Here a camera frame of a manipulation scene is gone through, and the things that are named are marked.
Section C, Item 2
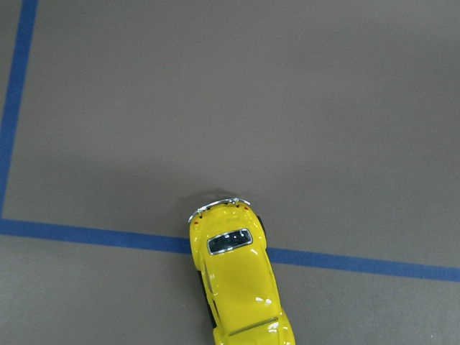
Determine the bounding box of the yellow beetle toy car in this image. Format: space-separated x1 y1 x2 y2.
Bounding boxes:
188 198 295 344

